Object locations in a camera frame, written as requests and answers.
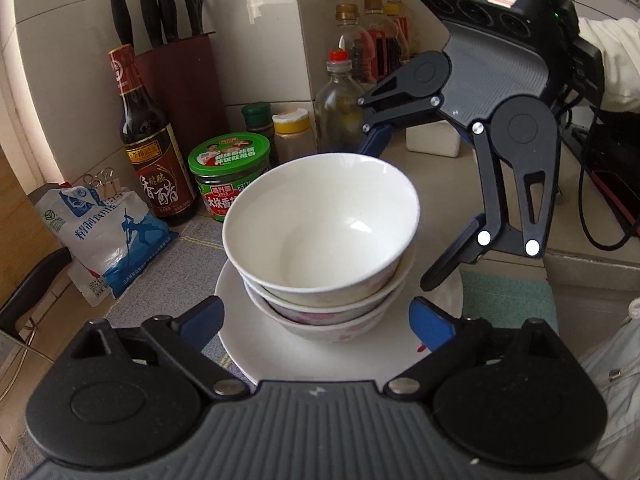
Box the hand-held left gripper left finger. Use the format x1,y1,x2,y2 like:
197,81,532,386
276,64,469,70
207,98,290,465
59,296,249,403

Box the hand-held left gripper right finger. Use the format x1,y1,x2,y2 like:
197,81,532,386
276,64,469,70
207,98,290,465
384,297,577,403

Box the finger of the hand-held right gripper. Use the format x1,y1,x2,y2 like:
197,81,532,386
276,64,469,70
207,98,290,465
420,122,553,292
356,71,445,157

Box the white plate with fruit print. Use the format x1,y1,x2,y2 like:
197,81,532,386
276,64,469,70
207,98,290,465
214,257,464,387

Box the white ceramic bowl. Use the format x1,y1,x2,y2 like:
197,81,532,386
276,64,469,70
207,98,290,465
222,152,420,295
243,255,417,314
248,280,407,345

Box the small white box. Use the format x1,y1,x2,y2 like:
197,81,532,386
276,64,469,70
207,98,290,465
405,121,462,159

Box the glass bottle with red cap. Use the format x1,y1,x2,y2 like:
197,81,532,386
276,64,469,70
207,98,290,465
314,49,369,154

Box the grey and teal towel mat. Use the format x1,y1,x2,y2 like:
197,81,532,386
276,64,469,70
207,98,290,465
10,219,561,480

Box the plastic bottle with red label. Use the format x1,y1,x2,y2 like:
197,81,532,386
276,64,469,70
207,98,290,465
362,0,402,82

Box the yellow oil bottle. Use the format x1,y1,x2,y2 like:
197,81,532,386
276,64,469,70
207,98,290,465
384,0,417,62

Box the yellow-lidded spice jar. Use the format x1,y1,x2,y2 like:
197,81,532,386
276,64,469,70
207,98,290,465
272,108,317,164

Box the white and blue salt bag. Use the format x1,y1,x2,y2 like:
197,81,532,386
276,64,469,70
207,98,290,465
33,184,180,307

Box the black appliance with red edge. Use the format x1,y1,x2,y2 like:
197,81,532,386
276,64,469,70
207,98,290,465
564,109,640,233

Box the green-lidded spice jar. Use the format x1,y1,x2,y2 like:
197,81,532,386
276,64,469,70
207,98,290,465
241,102,274,167

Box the green-lidded sauce jar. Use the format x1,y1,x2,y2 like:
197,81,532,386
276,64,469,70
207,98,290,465
188,133,271,224

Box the dark vinegar bottle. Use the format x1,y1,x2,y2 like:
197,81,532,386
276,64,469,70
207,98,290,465
108,44,197,226

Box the metal binder clips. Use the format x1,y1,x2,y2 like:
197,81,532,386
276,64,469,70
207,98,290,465
81,169,124,197

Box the person's white clothing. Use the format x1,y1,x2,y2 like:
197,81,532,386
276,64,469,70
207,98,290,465
579,297,640,480

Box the bamboo cutting board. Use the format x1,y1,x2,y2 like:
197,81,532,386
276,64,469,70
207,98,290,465
0,147,62,273

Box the dark red knife block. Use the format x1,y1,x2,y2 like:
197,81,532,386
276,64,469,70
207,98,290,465
133,32,230,162

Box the black cable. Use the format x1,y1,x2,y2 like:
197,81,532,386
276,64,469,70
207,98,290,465
549,82,640,252

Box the black-handled kitchen knife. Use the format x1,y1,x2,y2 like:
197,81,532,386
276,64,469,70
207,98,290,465
0,247,74,332

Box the metal wire rack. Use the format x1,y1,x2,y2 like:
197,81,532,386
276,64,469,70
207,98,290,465
0,315,57,362

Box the black knife handle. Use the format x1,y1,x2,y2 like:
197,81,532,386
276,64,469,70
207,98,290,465
109,0,134,47
181,0,204,37
157,0,181,44
138,0,164,49

